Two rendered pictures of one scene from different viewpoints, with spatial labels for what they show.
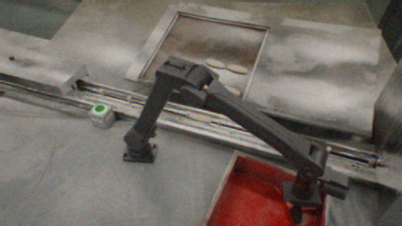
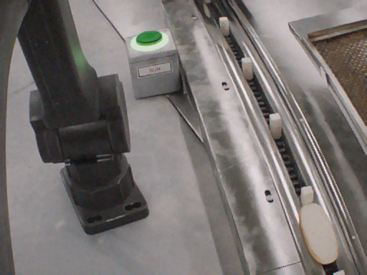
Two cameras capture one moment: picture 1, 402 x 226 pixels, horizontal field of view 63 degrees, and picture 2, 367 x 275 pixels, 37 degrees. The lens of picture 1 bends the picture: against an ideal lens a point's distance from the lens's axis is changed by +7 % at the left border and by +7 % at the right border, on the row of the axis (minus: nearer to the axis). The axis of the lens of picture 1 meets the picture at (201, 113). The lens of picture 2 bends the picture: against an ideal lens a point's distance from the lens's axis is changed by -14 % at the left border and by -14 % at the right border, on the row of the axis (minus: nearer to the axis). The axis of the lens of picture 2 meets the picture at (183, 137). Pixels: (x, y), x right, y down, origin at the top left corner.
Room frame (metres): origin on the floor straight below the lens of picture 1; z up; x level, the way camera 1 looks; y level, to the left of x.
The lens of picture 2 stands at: (0.60, -0.31, 1.34)
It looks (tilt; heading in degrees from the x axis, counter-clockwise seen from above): 39 degrees down; 64
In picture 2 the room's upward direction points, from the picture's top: 7 degrees counter-clockwise
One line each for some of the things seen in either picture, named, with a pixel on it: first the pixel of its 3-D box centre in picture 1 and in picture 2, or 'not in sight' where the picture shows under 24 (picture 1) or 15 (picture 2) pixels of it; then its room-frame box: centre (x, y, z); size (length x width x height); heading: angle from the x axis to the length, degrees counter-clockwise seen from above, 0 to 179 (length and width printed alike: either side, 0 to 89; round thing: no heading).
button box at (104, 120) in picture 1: (103, 117); (155, 71); (0.91, 0.41, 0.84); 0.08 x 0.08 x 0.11; 70
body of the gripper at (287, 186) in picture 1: (302, 187); not in sight; (0.50, -0.30, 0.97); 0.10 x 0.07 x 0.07; 85
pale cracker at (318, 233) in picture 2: (200, 117); (319, 231); (0.90, 0.00, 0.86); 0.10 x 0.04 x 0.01; 70
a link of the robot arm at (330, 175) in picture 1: (326, 174); not in sight; (0.48, -0.34, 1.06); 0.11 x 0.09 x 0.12; 66
